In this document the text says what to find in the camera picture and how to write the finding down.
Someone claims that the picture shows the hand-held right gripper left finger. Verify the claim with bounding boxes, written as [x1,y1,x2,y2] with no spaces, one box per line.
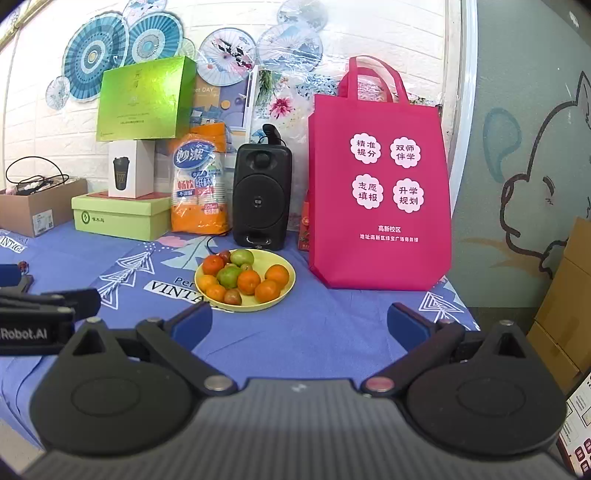
[60,302,236,395]

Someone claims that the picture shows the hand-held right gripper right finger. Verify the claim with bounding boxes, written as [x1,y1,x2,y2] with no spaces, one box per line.
[361,302,532,395]

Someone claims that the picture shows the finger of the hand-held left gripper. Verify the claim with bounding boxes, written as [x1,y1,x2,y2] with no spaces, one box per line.
[0,264,22,296]
[0,288,101,320]

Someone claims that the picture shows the large green fruit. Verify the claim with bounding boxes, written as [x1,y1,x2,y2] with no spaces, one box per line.
[216,267,243,289]

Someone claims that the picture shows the large orange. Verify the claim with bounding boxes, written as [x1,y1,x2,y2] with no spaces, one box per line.
[254,280,281,304]
[237,270,262,295]
[265,264,290,289]

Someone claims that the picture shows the yellow plastic plate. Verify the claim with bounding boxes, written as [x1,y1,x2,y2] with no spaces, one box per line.
[194,249,296,312]

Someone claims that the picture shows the brown cardboard box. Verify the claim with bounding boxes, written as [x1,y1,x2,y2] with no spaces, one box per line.
[0,179,88,238]

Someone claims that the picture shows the pink tote bag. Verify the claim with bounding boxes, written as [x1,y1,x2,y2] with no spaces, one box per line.
[308,56,452,291]

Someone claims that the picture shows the blue printed cloth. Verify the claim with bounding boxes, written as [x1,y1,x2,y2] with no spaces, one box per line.
[0,219,481,450]

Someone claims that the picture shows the light green shoe box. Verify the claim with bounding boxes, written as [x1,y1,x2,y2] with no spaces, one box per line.
[71,191,172,241]

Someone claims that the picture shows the orange paper cup pack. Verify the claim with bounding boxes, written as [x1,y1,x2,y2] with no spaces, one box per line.
[171,134,230,234]

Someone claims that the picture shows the red printed box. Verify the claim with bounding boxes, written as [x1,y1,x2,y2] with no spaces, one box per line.
[298,203,315,251]

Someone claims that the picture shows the black speaker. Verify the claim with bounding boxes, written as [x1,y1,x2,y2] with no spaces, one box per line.
[232,143,293,251]

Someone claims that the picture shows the white box with cup picture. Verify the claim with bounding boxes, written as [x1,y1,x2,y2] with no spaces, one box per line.
[108,140,157,199]

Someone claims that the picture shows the stacked brown cardboard boxes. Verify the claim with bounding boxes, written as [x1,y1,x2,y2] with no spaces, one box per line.
[526,217,591,393]

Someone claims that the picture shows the red and white carton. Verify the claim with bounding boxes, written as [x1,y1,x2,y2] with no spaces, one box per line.
[556,369,591,476]

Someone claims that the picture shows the glossy green gift box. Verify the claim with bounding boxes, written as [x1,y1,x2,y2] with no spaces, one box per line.
[95,56,197,142]

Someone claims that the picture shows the blue printed card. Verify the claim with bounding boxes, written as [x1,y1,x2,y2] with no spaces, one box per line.
[191,71,259,137]

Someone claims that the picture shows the floral printed sheet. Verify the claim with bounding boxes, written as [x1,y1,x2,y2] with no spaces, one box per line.
[256,69,342,139]

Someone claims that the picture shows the group of paper fans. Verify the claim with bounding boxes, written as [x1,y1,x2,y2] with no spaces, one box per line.
[46,0,329,110]

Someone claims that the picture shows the black speaker cable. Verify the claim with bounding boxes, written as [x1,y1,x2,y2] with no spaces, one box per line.
[205,235,234,257]

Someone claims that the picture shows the black cable loop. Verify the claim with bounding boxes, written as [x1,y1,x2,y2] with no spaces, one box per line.
[6,157,70,188]

